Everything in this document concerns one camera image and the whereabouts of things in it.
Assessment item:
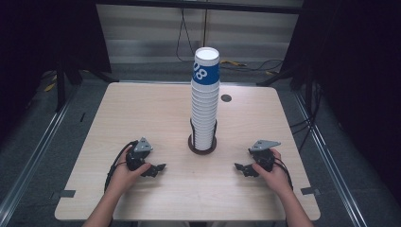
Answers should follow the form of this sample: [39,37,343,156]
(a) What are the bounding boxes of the person's left hand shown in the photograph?
[107,153,152,195]

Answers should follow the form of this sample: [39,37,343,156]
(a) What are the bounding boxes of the black wire cup holder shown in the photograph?
[187,117,218,156]

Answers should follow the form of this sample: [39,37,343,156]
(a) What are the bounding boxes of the person's right hand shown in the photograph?
[252,148,292,194]

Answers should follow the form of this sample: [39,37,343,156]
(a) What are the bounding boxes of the black bundle of floor cables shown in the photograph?
[288,83,323,153]

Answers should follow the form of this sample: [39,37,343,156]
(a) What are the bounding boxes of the black hanging cable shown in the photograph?
[175,8,209,62]

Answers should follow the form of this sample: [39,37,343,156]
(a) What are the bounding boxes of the black metal stand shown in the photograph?
[255,67,299,87]
[54,60,119,114]

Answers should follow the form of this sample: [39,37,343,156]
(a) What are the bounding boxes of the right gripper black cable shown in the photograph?
[273,157,294,192]

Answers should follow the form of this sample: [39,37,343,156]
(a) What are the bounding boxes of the dark curtain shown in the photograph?
[0,0,112,141]
[280,0,401,198]

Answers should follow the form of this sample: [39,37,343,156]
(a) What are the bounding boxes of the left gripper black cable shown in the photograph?
[103,140,140,193]

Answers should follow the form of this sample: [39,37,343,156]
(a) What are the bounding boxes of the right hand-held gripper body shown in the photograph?
[249,139,282,173]

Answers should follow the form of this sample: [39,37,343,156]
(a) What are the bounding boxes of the silver floor rail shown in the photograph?
[0,102,74,219]
[292,91,368,227]

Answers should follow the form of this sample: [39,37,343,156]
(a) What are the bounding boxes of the stack of white paper cups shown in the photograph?
[189,46,221,151]

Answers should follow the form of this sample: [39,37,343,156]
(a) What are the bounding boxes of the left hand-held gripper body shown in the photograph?
[125,136,154,172]

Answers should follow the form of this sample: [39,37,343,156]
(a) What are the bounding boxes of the black overhead bar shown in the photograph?
[95,0,305,15]

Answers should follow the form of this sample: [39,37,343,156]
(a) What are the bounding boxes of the yellow floor cable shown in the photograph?
[219,60,248,68]

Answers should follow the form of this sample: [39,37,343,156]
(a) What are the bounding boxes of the grey tape strip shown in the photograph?
[50,189,77,201]
[300,186,322,197]

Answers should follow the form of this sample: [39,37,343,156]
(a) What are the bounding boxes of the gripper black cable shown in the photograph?
[103,140,140,193]
[273,157,294,192]

